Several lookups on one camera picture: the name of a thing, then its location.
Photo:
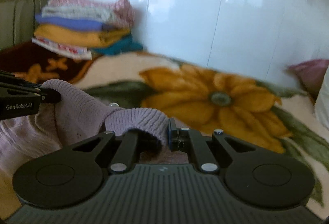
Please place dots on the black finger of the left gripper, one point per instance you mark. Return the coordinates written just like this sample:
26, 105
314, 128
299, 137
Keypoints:
21, 98

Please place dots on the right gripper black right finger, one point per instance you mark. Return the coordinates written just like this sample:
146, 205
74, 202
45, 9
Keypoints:
252, 174

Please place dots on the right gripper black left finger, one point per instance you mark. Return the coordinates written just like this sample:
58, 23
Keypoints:
75, 173

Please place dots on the lilac knitted cardigan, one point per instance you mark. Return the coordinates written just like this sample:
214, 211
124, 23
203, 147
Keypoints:
78, 116

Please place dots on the floral fleece bed blanket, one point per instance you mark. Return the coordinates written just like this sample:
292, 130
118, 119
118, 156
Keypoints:
276, 118

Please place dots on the red white patterned folded cloth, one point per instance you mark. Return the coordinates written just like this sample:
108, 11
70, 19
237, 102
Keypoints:
72, 52

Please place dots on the orange folded cloth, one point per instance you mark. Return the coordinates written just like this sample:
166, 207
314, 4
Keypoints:
89, 39

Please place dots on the dark grey headboard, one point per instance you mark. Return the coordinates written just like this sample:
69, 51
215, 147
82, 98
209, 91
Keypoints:
18, 20

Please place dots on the blue-purple folded cloth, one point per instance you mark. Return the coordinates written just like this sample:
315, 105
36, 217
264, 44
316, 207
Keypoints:
75, 25

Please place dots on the purple pillow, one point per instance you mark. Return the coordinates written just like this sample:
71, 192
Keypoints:
310, 75

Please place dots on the grey folded cloth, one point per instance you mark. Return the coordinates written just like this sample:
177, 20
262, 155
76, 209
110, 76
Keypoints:
77, 12

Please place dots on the teal folded cloth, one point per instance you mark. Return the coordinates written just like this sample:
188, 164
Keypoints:
126, 44

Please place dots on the pink patterned folded cloth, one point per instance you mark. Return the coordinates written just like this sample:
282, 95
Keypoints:
122, 9

